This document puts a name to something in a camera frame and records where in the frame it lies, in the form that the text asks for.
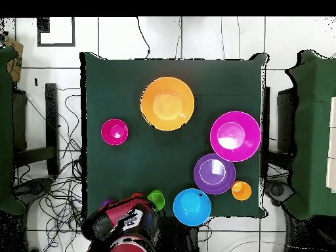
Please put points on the large pink bowl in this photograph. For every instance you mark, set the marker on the large pink bowl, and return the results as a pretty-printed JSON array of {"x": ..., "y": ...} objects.
[{"x": 246, "y": 147}]

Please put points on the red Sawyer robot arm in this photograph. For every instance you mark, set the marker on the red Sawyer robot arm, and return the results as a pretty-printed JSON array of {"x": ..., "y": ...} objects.
[{"x": 126, "y": 244}]

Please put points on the purple cup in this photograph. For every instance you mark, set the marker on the purple cup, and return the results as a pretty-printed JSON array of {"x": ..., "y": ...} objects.
[{"x": 106, "y": 202}]

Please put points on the large orange bowl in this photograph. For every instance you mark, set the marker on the large orange bowl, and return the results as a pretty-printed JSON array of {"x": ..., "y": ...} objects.
[{"x": 168, "y": 105}]

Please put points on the dark green tablecloth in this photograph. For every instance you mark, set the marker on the dark green tablecloth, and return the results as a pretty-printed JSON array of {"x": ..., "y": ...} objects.
[{"x": 157, "y": 157}]

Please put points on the black square floor frame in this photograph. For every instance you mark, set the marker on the black square floor frame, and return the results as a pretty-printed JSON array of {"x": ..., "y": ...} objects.
[{"x": 38, "y": 36}]

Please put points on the green-covered side table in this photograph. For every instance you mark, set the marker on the green-covered side table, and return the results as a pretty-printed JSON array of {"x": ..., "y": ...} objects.
[
  {"x": 6, "y": 131},
  {"x": 312, "y": 131}
]

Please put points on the large blue bowl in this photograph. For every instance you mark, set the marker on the large blue bowl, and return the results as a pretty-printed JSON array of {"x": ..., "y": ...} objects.
[{"x": 193, "y": 210}]

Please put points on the green cup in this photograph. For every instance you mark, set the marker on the green cup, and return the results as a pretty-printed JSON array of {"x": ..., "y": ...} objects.
[{"x": 158, "y": 198}]

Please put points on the cardboard box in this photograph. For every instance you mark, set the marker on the cardboard box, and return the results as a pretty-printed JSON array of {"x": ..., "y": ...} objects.
[{"x": 15, "y": 65}]

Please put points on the small red bowl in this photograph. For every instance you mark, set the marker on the small red bowl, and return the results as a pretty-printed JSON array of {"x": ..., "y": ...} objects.
[{"x": 113, "y": 132}]

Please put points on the purple bowl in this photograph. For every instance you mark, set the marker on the purple bowl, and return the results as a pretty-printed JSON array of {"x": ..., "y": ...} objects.
[{"x": 225, "y": 183}]

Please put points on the yellow-orange cup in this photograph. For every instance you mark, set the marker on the yellow-orange cup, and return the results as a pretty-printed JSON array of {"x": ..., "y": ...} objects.
[{"x": 241, "y": 191}]

